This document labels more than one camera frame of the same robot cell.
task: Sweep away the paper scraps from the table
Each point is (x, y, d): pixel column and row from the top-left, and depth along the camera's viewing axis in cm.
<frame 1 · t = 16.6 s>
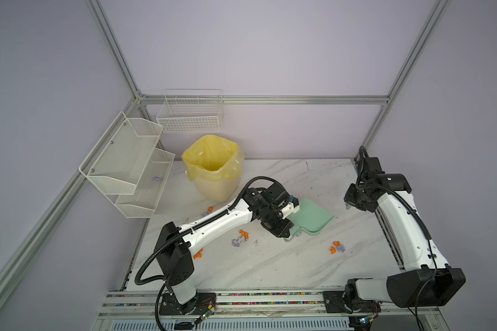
left hand: (285, 235, 72), fingers closed
right hand: (350, 199, 76), fingers closed
green plastic dustpan: (310, 218, 82), point 16 cm above the table
purple white orange scrap: (243, 238, 90), point 2 cm above the table
orange purple scrap right: (338, 247, 89), on the table
purple scrap in shelf: (157, 180, 95), point 15 cm above the table

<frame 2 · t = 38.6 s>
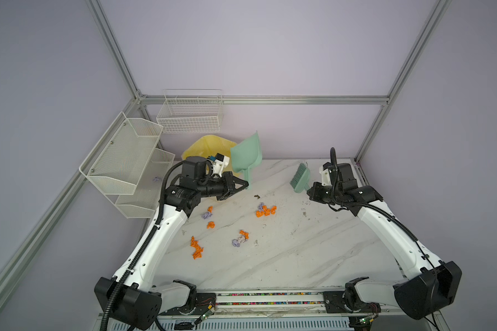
left hand: (247, 185, 67), fingers closed
right hand: (306, 190, 79), fingers closed
green plastic dustpan: (246, 156, 79), point 34 cm above the table
orange scrap cluster centre: (263, 210, 100), on the table
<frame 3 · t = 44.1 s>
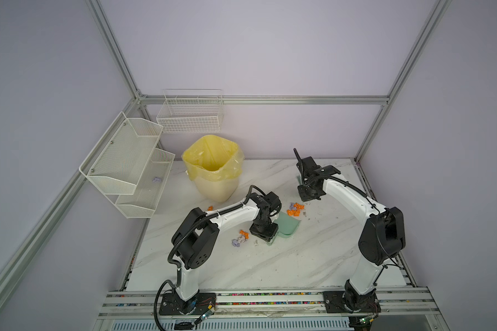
left hand: (268, 240, 83), fingers closed
right hand: (307, 193, 89), fingers closed
green plastic dustpan: (287, 225, 97), on the table
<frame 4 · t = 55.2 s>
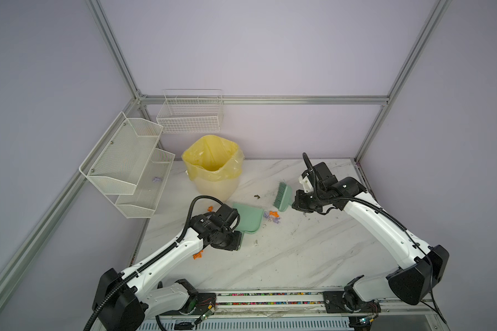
left hand: (235, 245, 76), fingers closed
right hand: (290, 204, 75), fingers closed
green plastic dustpan: (250, 221, 86), point 11 cm above the table
purple orange scrap pair: (272, 216, 98), on the table
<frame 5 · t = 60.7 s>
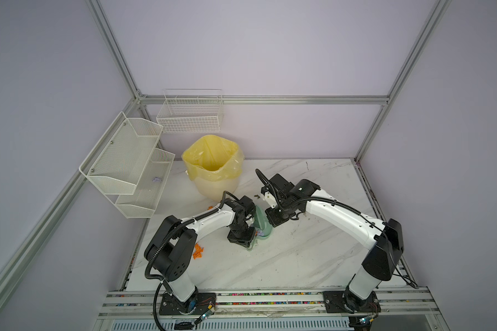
left hand: (247, 246, 83), fingers closed
right hand: (268, 220, 78), fingers closed
green plastic dustpan: (262, 227, 87), point 8 cm above the table
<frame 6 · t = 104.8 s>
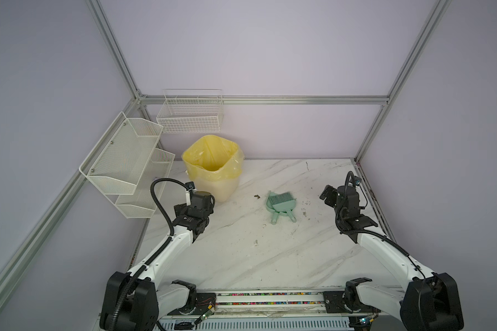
left hand: (191, 205, 84), fingers open
right hand: (334, 189, 84), fingers open
green plastic dustpan: (276, 212, 98), point 3 cm above the table
